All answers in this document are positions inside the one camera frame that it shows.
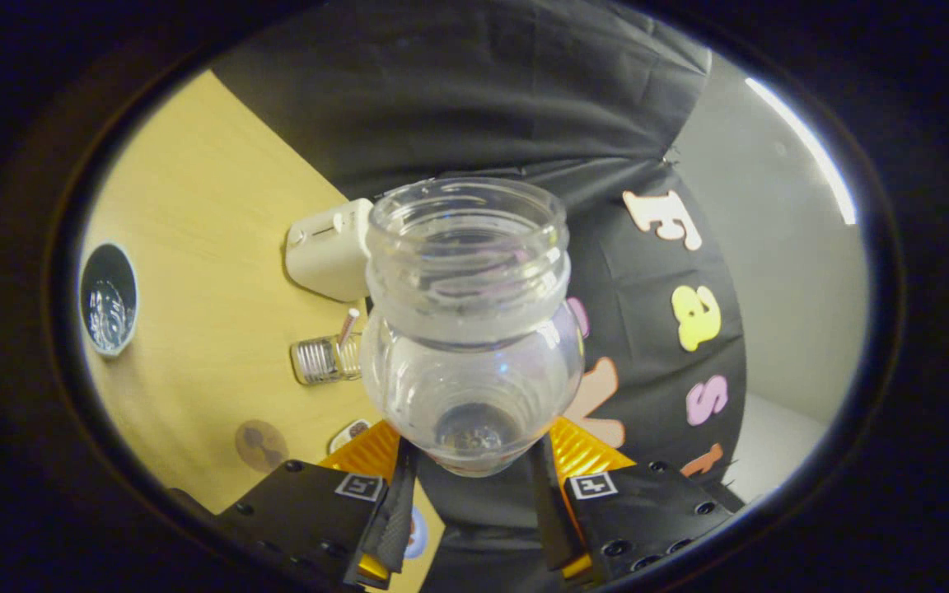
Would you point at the pink straw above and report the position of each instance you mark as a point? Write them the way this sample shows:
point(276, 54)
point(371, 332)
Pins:
point(348, 328)

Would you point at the ribbed glass holder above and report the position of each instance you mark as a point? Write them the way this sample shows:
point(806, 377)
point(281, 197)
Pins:
point(322, 361)

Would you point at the round cork coaster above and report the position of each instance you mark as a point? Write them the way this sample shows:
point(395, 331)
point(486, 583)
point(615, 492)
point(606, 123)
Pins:
point(260, 446)

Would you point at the grey-green cup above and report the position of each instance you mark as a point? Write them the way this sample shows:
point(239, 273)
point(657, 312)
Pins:
point(108, 301)

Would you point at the light wooden table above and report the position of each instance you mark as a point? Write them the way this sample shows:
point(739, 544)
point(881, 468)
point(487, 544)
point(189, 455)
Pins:
point(211, 247)

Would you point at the white divided seed dish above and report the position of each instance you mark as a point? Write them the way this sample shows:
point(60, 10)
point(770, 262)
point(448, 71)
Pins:
point(349, 435)

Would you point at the clear plastic bottle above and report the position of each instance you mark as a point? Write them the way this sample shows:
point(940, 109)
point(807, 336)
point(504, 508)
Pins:
point(470, 329)

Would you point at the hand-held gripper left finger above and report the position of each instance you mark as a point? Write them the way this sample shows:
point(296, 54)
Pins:
point(396, 523)

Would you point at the white toaster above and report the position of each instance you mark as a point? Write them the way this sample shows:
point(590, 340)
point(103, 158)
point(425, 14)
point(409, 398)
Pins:
point(326, 255)

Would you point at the light blue plate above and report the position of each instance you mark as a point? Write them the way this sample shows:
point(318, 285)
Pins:
point(417, 535)

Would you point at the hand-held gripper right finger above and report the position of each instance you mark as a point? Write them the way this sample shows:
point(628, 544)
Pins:
point(553, 519)

